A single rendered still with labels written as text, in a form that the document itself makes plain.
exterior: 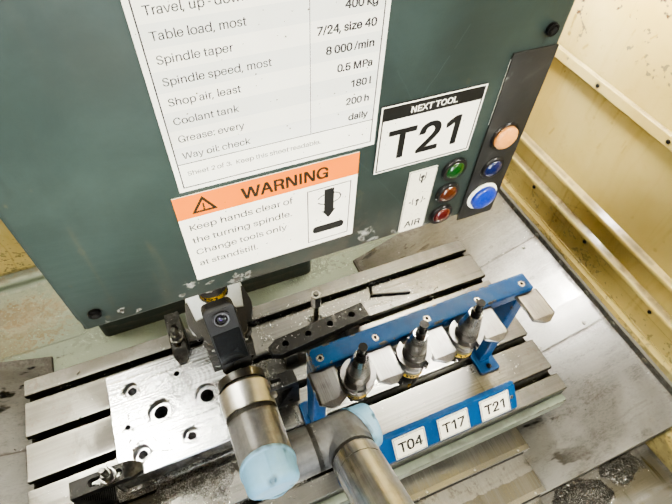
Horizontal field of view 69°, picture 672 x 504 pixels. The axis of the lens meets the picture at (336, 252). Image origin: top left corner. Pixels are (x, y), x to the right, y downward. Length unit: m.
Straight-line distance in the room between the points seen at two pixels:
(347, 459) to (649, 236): 0.94
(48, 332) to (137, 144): 1.53
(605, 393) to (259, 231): 1.22
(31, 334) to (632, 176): 1.79
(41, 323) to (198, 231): 1.49
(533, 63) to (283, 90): 0.22
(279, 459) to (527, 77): 0.53
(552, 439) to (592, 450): 0.09
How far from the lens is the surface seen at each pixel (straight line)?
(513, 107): 0.49
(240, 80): 0.34
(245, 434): 0.71
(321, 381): 0.88
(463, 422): 1.20
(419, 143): 0.44
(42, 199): 0.38
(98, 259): 0.43
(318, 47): 0.35
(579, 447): 1.49
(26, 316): 1.92
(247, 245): 0.45
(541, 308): 1.04
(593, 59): 1.40
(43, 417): 1.34
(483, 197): 0.55
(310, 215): 0.44
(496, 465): 1.42
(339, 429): 0.80
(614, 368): 1.54
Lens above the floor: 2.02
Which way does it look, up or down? 52 degrees down
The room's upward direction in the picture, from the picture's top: 3 degrees clockwise
